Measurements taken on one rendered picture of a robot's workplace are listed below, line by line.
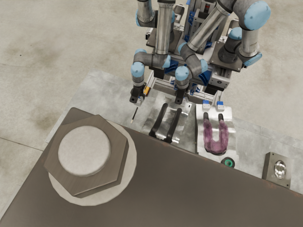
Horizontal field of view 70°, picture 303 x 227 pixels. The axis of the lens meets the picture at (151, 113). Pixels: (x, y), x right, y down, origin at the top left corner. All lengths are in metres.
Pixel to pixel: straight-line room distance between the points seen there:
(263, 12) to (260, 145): 0.95
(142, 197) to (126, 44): 2.92
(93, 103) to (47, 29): 2.06
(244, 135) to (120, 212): 1.51
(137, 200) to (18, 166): 2.45
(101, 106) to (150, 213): 1.47
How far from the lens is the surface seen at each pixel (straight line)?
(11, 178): 2.70
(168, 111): 1.57
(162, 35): 1.27
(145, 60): 1.31
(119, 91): 1.76
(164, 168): 0.29
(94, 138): 0.26
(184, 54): 1.35
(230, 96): 2.83
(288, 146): 1.86
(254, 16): 1.15
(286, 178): 1.69
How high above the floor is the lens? 2.29
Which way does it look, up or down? 65 degrees down
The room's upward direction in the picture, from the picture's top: 2 degrees clockwise
